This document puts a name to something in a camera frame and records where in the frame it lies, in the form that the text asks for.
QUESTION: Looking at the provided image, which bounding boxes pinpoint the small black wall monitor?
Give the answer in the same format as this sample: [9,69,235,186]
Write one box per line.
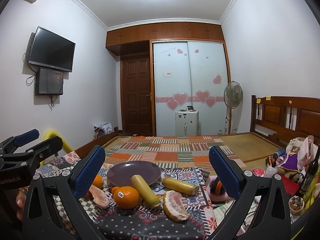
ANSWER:
[35,68,64,96]

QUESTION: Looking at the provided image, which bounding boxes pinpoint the patchwork striped bed mat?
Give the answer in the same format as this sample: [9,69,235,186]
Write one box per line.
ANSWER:
[105,136,246,174]

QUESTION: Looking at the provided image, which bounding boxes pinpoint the black orange headphone case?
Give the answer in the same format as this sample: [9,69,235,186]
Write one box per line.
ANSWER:
[209,178,229,202]

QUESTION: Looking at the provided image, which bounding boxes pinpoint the person's left hand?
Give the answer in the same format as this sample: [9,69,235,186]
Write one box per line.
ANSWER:
[16,189,26,221]

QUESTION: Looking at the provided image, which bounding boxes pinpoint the orange behind left finger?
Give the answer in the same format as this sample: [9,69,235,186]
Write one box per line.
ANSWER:
[84,174,104,199]

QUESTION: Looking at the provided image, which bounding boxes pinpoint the wooden bed headboard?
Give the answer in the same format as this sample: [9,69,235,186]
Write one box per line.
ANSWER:
[250,95,320,146]

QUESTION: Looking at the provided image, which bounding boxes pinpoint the patterned colourful cloth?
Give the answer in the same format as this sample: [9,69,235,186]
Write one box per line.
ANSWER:
[93,167,218,239]

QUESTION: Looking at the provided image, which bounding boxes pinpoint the checkered patchwork quilt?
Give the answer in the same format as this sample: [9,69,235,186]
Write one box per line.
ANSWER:
[21,151,101,238]

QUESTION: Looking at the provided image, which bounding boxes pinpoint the standing electric fan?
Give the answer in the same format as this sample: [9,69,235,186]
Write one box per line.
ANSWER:
[223,81,243,134]

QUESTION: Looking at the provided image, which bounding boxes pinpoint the dark glass bottle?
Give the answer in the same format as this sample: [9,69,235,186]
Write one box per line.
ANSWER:
[297,147,320,197]

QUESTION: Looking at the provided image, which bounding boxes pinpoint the plush doll purple dress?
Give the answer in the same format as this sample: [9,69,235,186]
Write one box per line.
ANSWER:
[264,135,318,184]

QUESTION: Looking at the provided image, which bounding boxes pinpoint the yellow foam tube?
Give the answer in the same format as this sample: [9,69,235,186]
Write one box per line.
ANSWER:
[44,130,73,153]

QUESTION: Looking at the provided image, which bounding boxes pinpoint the peeled pink pomelo piece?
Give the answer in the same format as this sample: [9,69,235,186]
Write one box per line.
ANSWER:
[89,185,110,209]

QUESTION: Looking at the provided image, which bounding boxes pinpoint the brown wooden door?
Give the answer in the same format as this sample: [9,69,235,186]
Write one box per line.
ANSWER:
[120,55,152,136]

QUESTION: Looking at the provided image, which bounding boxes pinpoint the small white cup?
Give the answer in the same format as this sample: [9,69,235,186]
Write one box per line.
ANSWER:
[289,196,304,215]

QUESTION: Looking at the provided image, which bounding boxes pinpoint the white appliance box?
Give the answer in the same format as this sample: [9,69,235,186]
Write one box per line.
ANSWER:
[175,110,199,137]

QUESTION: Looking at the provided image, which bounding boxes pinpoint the small orange mandarin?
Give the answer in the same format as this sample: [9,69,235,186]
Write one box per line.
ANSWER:
[111,186,120,195]

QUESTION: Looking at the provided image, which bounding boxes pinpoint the wooden bed footboard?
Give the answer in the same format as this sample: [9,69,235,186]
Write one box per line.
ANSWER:
[75,127,119,159]

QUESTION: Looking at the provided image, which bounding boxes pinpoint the wall-mounted black television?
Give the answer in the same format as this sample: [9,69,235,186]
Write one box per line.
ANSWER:
[28,26,75,73]

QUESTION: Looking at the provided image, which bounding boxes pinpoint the sliding wardrobe with hearts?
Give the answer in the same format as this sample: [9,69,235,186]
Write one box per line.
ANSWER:
[106,22,230,137]

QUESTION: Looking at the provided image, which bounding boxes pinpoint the large orange with sticker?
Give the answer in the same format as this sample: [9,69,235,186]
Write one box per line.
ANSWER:
[113,186,140,209]

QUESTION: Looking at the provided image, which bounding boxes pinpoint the purple round plate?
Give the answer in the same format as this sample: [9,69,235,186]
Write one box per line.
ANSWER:
[107,161,161,187]

